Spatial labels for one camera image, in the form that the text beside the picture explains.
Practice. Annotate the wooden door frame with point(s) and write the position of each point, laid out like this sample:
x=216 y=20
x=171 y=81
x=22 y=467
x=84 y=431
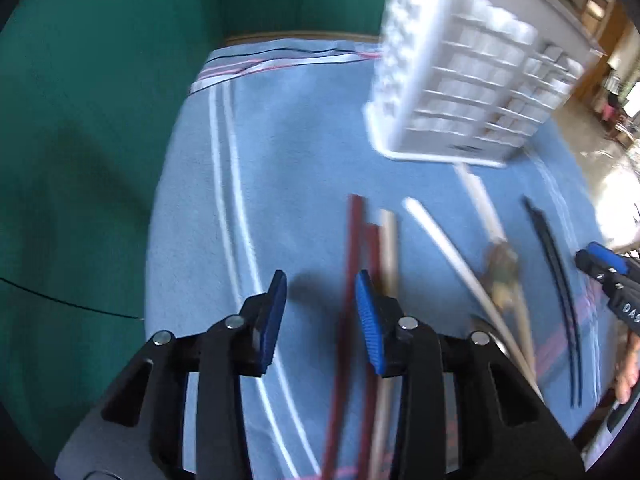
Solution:
x=612 y=35

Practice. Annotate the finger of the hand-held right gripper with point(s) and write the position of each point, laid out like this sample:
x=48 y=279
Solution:
x=595 y=256

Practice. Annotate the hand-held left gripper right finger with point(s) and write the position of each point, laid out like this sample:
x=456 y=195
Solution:
x=367 y=320

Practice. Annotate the person's right hand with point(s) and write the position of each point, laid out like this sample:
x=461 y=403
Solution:
x=628 y=372

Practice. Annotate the black chopstick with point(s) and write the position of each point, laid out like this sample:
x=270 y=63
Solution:
x=547 y=255
x=556 y=255

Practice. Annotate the brown patterned utensil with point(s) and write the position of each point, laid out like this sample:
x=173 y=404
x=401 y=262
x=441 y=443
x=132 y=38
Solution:
x=502 y=270

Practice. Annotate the white plastic utensil basket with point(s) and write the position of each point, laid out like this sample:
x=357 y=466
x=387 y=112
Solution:
x=450 y=85

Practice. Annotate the beige wooden chopstick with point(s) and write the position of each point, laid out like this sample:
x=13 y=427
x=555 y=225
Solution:
x=389 y=250

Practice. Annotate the dark red chopstick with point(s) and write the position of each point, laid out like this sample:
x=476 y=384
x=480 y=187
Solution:
x=371 y=245
x=347 y=260

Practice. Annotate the white chopstick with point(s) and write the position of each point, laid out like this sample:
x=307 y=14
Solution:
x=440 y=245
x=482 y=205

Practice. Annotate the blue striped towel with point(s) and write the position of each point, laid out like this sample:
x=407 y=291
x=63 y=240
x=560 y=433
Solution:
x=280 y=160

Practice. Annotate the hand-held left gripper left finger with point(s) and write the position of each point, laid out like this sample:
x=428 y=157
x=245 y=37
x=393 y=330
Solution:
x=274 y=320

